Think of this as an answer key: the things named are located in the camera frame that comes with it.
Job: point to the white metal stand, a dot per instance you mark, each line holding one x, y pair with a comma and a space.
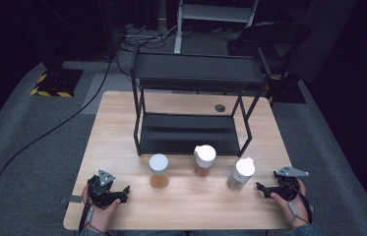
215, 14

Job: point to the person's left hand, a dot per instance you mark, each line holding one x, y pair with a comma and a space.
100, 214

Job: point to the round-lid jar with orange contents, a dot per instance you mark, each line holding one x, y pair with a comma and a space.
158, 172

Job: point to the flip-lid jar with brown contents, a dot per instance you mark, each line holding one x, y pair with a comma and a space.
204, 160

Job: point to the person's right hand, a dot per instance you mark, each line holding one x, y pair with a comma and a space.
291, 209

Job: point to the black chair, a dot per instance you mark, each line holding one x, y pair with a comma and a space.
269, 36

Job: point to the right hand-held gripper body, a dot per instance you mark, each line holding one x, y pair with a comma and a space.
287, 188

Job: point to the black two-tier metal rack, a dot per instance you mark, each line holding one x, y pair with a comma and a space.
187, 132

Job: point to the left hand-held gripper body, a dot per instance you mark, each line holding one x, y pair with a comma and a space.
100, 191

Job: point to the flip-lid jar with pale contents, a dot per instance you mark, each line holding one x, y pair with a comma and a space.
240, 175

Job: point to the black base with yellow stripes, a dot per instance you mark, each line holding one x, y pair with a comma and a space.
58, 82

